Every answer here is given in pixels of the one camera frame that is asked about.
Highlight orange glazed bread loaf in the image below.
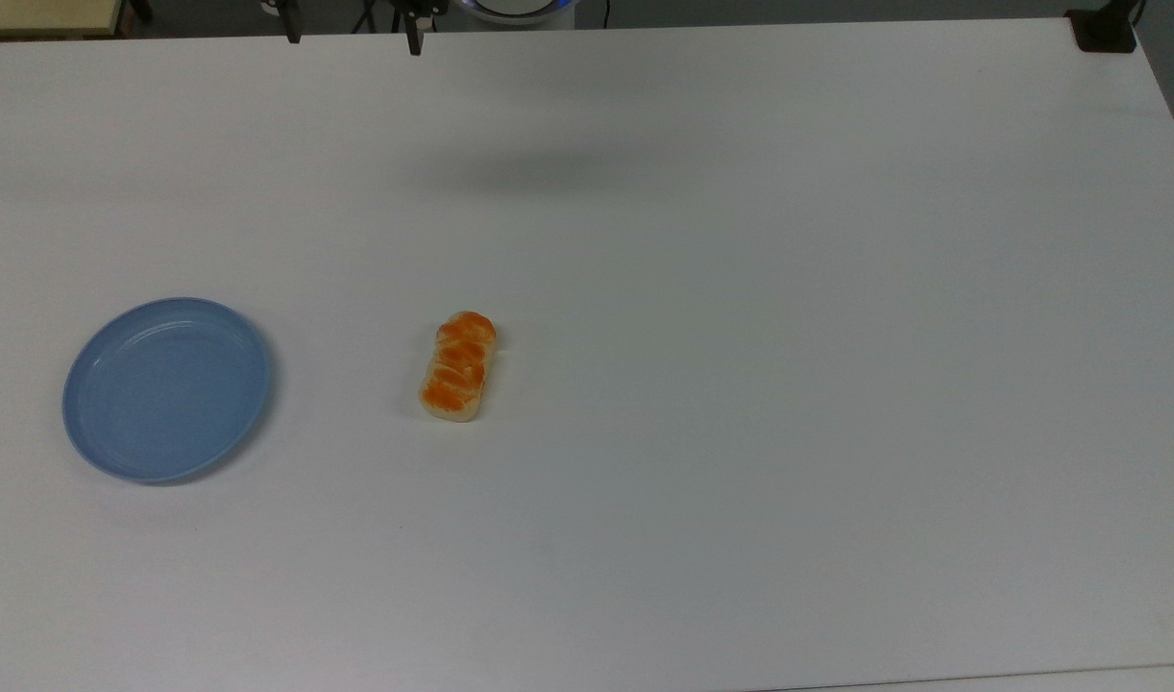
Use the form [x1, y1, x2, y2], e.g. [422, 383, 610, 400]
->
[418, 310, 499, 425]

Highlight blue round plate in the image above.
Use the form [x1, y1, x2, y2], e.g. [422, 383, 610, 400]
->
[62, 297, 274, 485]

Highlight light wooden table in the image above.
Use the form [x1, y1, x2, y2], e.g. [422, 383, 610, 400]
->
[0, 0, 128, 40]

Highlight white adjoining table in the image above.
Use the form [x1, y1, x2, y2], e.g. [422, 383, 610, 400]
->
[760, 665, 1174, 692]

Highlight black camera stand clamp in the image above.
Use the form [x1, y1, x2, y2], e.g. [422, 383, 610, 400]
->
[1065, 6, 1141, 55]

